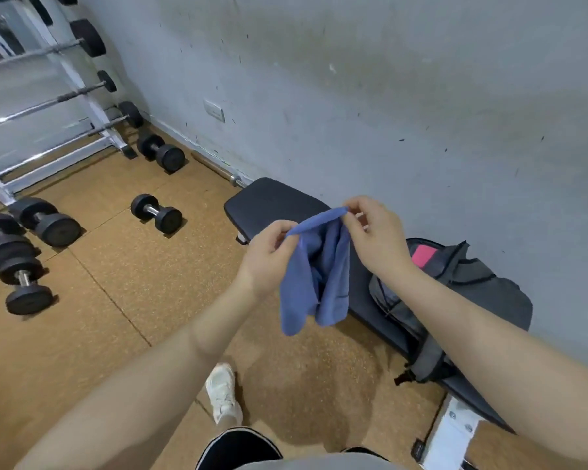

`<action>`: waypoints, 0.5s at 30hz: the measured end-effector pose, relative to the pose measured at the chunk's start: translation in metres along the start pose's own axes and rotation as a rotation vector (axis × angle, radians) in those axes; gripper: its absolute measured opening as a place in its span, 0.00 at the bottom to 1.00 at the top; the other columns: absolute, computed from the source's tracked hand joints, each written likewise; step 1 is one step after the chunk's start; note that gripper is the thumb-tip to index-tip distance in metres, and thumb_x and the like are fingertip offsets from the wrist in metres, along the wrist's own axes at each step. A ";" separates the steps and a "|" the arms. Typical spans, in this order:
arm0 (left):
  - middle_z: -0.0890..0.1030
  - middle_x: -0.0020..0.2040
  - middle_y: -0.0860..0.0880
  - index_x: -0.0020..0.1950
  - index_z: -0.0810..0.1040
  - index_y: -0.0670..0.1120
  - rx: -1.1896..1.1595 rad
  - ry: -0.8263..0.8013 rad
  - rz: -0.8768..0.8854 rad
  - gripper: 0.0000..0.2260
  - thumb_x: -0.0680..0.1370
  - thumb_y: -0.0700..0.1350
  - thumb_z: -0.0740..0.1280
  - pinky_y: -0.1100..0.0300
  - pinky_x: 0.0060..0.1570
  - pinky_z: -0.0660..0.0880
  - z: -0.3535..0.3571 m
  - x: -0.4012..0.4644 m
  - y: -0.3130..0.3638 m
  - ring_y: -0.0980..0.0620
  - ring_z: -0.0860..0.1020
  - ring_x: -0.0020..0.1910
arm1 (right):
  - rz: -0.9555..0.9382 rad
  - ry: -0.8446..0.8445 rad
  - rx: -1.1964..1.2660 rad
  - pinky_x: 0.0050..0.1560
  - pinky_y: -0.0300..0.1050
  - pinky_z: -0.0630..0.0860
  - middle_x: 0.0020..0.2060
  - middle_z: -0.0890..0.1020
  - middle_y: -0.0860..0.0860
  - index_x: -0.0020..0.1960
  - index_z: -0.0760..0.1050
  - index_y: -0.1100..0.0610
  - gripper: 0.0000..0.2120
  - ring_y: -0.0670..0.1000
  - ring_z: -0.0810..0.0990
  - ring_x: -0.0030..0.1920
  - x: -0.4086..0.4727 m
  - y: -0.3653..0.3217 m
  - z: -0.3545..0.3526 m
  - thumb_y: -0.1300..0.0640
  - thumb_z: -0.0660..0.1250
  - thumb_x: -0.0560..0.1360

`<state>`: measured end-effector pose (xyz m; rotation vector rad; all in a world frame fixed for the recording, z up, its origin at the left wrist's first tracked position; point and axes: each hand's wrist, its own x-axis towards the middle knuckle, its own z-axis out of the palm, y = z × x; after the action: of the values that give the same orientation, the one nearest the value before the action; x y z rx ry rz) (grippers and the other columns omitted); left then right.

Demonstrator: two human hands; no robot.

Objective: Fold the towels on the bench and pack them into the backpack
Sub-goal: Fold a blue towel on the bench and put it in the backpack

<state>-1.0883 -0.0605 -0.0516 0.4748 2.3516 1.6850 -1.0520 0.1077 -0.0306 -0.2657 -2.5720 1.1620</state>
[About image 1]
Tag barbell with black plates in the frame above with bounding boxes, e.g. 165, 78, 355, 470
0, 69, 118, 136
0, 0, 79, 31
0, 19, 107, 75
0, 101, 145, 187

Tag pink item in backpack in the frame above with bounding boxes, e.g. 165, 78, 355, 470
411, 244, 437, 270

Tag person's left hand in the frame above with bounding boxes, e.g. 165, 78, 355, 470
238, 219, 300, 302

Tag black dumbbell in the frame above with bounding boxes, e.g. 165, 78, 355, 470
0, 213, 41, 270
137, 132, 186, 174
130, 193, 184, 236
0, 254, 56, 317
8, 196, 83, 249

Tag white barbell rack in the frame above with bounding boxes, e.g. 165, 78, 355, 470
0, 0, 138, 206

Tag grey shirt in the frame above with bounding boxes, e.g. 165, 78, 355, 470
235, 452, 403, 470

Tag metal bar on floor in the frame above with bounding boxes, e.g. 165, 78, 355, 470
191, 151, 249, 188

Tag black shorts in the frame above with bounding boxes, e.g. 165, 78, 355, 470
195, 426, 391, 470

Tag person's right hand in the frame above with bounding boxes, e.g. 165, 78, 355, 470
342, 195, 413, 279

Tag person's right forearm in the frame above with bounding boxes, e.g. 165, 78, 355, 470
372, 261, 588, 470

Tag white sneaker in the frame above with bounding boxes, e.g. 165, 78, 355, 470
205, 363, 244, 426

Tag grey backpack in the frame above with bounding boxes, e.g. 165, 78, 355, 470
369, 238, 534, 387

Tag person's left forearm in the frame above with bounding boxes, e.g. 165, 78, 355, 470
15, 275, 283, 470

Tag blue towel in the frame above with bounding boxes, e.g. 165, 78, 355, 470
279, 206, 351, 337

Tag white bench frame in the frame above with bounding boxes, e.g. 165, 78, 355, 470
411, 394, 487, 470

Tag white wall outlet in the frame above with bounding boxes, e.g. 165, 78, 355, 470
203, 98, 226, 124

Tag black padded bench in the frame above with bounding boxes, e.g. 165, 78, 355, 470
224, 177, 516, 434

